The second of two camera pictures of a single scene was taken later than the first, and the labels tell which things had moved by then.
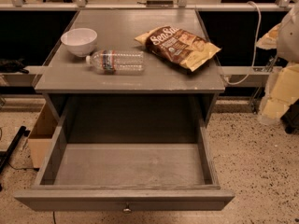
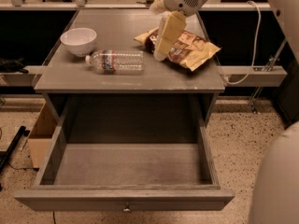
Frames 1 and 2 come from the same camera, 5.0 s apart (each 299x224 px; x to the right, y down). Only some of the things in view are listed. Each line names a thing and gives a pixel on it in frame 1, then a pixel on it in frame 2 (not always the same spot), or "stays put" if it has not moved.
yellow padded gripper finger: (269, 41) → (158, 6)
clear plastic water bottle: (114, 62) stays put
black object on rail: (12, 65) stays put
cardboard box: (40, 136) stays put
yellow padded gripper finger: (284, 91) → (170, 28)
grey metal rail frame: (235, 76) stays put
